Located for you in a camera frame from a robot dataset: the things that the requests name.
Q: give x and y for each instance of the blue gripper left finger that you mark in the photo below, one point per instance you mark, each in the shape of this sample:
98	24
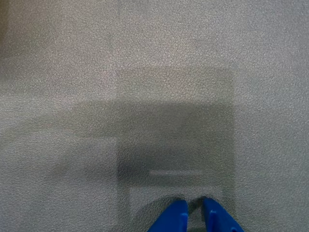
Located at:
175	217

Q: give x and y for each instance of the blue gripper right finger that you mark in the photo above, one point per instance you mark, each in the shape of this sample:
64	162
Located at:
217	218

